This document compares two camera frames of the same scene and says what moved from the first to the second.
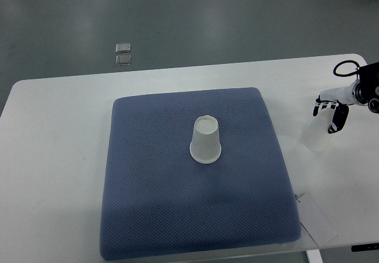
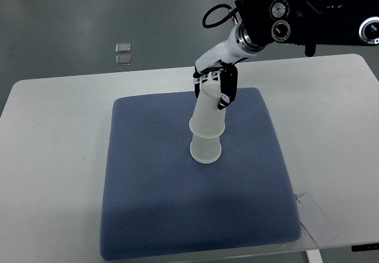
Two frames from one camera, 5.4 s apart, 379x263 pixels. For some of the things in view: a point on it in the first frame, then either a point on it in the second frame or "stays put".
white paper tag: [314, 221] stays put
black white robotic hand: [343, 96] to [219, 64]
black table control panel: [365, 247] stays put
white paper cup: [317, 135] to [208, 120]
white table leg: [314, 256] stays put
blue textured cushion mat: [192, 172] stays put
